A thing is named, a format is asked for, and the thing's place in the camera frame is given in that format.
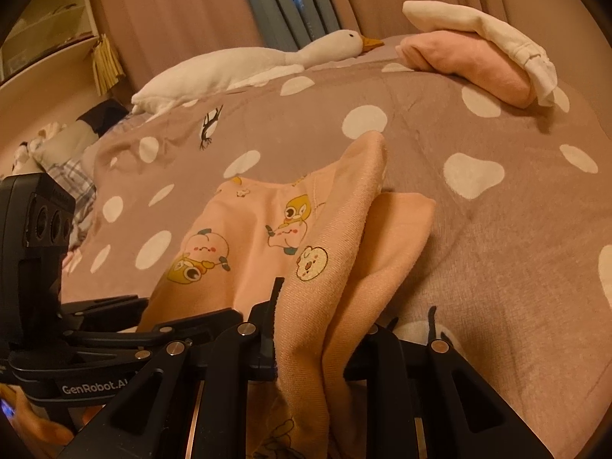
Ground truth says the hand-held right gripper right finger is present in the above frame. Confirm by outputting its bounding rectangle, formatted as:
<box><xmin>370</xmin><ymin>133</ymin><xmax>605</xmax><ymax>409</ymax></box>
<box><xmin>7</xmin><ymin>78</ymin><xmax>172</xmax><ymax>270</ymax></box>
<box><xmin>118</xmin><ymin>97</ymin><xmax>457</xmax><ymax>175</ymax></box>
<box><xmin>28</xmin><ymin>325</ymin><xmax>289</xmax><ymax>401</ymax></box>
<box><xmin>344</xmin><ymin>325</ymin><xmax>550</xmax><ymax>459</ymax></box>

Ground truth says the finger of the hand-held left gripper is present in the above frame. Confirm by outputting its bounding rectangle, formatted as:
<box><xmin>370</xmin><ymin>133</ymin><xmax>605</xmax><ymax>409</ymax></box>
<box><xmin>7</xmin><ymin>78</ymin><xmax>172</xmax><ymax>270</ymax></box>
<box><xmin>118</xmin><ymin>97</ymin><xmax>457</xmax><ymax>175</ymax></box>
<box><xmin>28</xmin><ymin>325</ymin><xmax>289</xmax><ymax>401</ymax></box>
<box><xmin>61</xmin><ymin>295</ymin><xmax>151</xmax><ymax>320</ymax></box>
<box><xmin>62</xmin><ymin>308</ymin><xmax>246</xmax><ymax>352</ymax></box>

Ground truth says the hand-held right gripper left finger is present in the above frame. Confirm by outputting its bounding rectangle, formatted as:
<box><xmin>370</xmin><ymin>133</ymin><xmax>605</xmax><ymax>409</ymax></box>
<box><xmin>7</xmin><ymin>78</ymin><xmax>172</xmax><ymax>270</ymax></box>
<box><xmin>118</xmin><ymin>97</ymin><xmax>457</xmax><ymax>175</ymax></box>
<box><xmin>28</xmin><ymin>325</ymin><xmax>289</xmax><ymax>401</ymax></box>
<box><xmin>60</xmin><ymin>277</ymin><xmax>288</xmax><ymax>459</ymax></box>

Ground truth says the peach cartoon print garment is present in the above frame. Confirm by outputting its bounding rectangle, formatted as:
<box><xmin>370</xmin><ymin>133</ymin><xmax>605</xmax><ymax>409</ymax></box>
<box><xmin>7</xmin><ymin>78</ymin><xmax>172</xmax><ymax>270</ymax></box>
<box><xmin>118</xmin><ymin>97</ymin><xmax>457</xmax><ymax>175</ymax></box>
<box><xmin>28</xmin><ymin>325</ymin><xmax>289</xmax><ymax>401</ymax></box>
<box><xmin>136</xmin><ymin>131</ymin><xmax>437</xmax><ymax>459</ymax></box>

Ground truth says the person's left hand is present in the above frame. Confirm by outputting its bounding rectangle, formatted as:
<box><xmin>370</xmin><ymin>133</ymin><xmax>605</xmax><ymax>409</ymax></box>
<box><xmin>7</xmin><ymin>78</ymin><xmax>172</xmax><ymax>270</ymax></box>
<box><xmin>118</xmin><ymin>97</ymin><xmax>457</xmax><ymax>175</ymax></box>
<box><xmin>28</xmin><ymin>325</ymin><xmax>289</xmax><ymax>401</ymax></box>
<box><xmin>0</xmin><ymin>385</ymin><xmax>76</xmax><ymax>449</ymax></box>

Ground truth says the plaid cloth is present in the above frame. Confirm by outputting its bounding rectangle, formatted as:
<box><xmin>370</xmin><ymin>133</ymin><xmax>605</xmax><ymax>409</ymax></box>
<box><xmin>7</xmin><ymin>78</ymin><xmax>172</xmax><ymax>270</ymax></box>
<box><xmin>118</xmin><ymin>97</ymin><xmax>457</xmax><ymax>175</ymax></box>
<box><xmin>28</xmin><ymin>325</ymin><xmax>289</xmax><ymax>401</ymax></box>
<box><xmin>45</xmin><ymin>155</ymin><xmax>97</xmax><ymax>250</ymax></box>

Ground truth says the small white cloth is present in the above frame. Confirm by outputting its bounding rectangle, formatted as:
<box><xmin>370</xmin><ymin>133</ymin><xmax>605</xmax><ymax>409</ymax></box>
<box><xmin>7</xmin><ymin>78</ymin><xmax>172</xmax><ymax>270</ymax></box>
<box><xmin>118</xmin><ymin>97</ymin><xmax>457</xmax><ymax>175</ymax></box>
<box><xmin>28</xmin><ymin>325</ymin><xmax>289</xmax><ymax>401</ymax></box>
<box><xmin>11</xmin><ymin>123</ymin><xmax>68</xmax><ymax>176</ymax></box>

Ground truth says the grey cloth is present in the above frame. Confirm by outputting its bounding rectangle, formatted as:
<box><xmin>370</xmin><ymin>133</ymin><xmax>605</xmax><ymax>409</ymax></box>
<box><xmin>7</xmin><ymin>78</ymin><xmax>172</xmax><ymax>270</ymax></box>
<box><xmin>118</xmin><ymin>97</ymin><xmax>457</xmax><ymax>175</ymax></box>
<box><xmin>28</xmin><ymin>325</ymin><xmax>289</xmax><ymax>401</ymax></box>
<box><xmin>31</xmin><ymin>122</ymin><xmax>99</xmax><ymax>173</ymax></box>

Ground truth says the dark cloth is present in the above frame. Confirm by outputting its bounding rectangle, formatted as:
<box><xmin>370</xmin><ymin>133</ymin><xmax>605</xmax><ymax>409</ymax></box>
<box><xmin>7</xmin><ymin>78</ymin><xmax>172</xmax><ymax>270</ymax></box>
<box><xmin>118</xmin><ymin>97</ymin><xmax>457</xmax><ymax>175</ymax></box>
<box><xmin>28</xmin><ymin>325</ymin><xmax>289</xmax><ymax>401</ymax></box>
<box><xmin>76</xmin><ymin>99</ymin><xmax>131</xmax><ymax>138</ymax></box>

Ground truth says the polka dot deer bedspread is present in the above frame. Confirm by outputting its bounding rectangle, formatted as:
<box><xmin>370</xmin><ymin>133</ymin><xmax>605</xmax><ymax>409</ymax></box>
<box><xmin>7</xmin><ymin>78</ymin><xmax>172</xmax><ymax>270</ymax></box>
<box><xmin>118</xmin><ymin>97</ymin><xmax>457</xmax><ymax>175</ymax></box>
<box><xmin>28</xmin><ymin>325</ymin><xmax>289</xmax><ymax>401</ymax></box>
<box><xmin>61</xmin><ymin>33</ymin><xmax>612</xmax><ymax>459</ymax></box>

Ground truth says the yellow tassel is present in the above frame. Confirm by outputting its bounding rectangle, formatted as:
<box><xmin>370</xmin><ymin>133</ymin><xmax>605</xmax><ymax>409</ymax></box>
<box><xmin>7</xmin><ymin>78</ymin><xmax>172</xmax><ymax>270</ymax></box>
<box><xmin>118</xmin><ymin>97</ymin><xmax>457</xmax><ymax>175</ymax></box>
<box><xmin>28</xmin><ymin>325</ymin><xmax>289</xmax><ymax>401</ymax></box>
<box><xmin>90</xmin><ymin>33</ymin><xmax>126</xmax><ymax>97</ymax></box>

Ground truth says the wooden shelf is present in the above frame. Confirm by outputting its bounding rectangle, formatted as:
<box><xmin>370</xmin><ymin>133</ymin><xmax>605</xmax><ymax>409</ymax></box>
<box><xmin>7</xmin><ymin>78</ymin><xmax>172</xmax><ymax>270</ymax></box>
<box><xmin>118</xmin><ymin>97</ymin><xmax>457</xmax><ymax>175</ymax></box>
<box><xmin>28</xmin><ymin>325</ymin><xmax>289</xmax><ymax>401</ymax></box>
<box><xmin>0</xmin><ymin>0</ymin><xmax>104</xmax><ymax>88</ymax></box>

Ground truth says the white goose plush toy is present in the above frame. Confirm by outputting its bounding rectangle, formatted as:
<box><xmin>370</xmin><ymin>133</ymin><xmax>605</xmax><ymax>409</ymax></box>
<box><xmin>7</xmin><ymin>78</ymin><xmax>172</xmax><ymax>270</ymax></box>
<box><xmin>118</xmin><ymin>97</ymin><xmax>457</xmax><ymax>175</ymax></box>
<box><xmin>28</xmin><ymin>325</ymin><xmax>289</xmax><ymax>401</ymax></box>
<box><xmin>130</xmin><ymin>29</ymin><xmax>386</xmax><ymax>116</ymax></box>

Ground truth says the pink curtain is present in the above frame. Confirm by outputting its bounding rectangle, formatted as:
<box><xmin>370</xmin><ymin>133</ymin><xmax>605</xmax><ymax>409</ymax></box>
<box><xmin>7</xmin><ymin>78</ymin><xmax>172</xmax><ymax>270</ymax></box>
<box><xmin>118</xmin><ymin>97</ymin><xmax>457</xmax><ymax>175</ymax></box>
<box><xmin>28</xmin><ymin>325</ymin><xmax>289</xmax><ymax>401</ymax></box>
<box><xmin>91</xmin><ymin>0</ymin><xmax>604</xmax><ymax>88</ymax></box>

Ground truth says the folded pink cloth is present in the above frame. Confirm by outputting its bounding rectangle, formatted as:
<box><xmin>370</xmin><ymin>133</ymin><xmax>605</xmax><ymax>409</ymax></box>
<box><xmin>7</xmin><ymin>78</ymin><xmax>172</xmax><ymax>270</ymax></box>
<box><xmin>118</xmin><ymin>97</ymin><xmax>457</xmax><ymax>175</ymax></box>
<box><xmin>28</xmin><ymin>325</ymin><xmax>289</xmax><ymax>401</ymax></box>
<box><xmin>396</xmin><ymin>30</ymin><xmax>537</xmax><ymax>109</ymax></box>

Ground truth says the blue curtain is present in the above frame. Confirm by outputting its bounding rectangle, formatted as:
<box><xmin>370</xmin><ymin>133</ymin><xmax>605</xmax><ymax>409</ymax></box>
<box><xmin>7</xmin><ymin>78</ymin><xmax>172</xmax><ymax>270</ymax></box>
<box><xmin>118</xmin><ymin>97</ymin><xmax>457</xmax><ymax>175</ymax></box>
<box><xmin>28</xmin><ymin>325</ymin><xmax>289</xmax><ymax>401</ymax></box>
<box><xmin>233</xmin><ymin>0</ymin><xmax>343</xmax><ymax>54</ymax></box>

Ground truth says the folded white cloth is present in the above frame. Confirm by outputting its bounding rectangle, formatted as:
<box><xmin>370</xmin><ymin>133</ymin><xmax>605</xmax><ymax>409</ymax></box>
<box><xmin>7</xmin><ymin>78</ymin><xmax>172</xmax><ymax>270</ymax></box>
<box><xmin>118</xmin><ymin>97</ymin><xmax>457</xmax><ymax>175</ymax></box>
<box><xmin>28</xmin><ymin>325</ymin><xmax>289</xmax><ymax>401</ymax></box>
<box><xmin>402</xmin><ymin>0</ymin><xmax>560</xmax><ymax>107</ymax></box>

